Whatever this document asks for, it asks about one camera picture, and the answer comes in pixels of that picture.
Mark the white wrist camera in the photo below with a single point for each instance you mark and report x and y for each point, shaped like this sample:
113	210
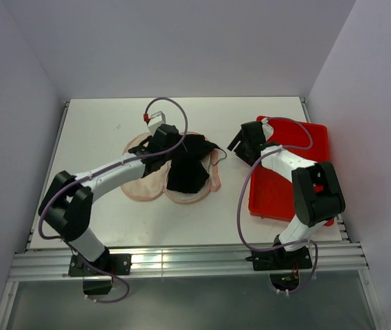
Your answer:
154	121
267	129

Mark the pink mesh laundry bag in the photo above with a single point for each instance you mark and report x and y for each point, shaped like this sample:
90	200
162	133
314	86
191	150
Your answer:
153	186

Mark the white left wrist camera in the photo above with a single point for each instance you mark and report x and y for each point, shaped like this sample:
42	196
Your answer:
154	121

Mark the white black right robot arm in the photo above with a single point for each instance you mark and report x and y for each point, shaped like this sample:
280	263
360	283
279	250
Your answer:
317	195

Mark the black bra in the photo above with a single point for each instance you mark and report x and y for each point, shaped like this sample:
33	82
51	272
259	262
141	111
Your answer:
187	173

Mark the red plastic tray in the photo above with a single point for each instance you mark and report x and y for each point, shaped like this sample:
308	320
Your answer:
271	196

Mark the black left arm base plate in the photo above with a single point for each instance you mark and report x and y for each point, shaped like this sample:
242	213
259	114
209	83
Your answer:
103	275

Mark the aluminium rail frame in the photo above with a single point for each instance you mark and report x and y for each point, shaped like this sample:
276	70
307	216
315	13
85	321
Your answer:
188	264

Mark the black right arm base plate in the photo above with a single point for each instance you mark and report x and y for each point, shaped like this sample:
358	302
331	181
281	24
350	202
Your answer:
281	260

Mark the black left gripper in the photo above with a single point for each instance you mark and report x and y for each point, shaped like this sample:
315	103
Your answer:
176	141

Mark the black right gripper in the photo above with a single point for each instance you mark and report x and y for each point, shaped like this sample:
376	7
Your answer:
238	150

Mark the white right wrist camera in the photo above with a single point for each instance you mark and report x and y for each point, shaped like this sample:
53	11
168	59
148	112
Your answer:
267	129

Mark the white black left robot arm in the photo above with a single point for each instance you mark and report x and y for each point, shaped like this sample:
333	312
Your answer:
67	205

